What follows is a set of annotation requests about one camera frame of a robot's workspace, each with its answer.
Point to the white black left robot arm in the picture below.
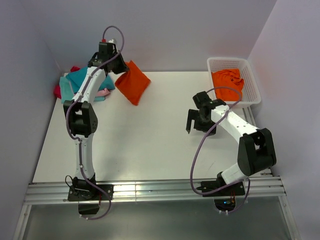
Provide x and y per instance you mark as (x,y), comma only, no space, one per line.
(81,119)

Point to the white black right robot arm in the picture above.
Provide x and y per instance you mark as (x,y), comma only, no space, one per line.
(256,150)

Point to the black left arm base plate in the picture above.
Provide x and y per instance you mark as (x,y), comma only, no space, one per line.
(89,203)

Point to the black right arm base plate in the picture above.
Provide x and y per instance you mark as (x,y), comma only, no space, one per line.
(226,201)

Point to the teal folded t-shirt top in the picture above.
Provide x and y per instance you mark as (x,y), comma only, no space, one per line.
(77,76)

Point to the pink folded t-shirt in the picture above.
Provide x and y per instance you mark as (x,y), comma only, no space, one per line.
(102,93)

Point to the aluminium front rail frame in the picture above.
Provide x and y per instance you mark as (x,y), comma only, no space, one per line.
(148,191)

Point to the orange t-shirt in basket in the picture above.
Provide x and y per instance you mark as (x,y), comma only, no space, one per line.
(228,84)

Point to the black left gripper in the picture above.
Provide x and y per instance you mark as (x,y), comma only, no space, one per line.
(123,67)

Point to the mint green folded t-shirt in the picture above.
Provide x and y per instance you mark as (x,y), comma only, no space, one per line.
(67,92)

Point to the red folded t-shirt bottom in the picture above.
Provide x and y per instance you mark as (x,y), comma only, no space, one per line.
(57,89)

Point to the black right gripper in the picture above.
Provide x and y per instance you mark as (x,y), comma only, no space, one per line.
(193,114)

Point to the orange t-shirt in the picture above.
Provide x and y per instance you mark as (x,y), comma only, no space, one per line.
(133,83)
(228,84)

